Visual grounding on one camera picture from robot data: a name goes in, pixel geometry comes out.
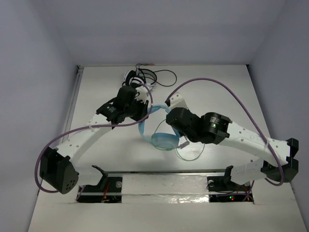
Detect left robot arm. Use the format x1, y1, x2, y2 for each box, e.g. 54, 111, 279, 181
34, 85, 153, 194

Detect green headphone cable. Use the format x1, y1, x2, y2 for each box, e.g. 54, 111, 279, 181
154, 119, 206, 162

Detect black headphone cable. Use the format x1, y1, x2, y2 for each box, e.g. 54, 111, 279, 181
135, 63, 177, 88

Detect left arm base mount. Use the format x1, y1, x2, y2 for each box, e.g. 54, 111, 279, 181
76, 165, 123, 203

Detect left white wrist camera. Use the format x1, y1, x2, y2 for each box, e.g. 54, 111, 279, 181
135, 85, 149, 104

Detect silver taped base cover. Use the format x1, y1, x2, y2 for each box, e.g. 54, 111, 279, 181
121, 174, 209, 204

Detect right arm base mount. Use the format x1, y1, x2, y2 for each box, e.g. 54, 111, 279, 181
206, 176, 254, 203

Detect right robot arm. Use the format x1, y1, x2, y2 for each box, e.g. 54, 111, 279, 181
166, 107, 299, 190

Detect metal rail left edge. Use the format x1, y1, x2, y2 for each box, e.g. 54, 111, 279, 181
60, 65, 84, 134

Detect light blue headphones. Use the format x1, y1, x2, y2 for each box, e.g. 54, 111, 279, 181
138, 119, 181, 151

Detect black white headphones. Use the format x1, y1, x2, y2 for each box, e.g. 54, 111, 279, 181
122, 68, 157, 90

